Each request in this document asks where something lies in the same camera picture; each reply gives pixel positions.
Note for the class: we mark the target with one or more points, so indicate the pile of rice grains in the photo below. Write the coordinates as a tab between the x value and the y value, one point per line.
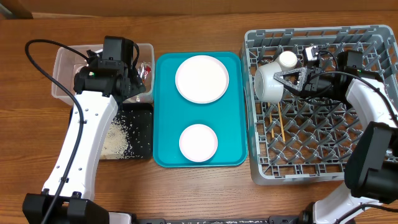
116	140

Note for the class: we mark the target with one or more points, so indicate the red foil snack wrapper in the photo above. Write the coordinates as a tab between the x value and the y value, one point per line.
144	71

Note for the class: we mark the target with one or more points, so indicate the grey-rimmed white bowl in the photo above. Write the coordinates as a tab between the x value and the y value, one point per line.
267	89

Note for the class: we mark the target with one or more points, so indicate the wooden chopstick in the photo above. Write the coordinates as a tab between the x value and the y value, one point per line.
270	119
281	121

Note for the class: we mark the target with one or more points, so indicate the white paper cup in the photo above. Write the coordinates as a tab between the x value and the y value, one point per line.
287	60

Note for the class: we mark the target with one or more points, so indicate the teal serving tray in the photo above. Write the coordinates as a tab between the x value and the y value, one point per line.
173	114

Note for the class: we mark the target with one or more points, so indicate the large white plate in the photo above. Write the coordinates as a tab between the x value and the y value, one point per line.
202	79

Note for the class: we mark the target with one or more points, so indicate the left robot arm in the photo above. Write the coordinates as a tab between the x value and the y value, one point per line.
109	78

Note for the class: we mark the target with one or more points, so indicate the grey dishwasher rack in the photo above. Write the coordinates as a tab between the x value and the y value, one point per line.
320	134

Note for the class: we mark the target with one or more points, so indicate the small white plate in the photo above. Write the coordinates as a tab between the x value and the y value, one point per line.
198	143

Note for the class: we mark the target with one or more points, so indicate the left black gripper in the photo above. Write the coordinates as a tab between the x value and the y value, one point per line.
137	86

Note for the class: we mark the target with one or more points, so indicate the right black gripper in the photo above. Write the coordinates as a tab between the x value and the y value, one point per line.
303	71

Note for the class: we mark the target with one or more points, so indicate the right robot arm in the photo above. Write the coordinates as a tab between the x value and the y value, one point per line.
369	180

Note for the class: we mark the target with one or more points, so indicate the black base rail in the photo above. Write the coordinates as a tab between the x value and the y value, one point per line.
217	221

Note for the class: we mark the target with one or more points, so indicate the clear plastic waste bin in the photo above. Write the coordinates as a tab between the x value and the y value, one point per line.
67	64

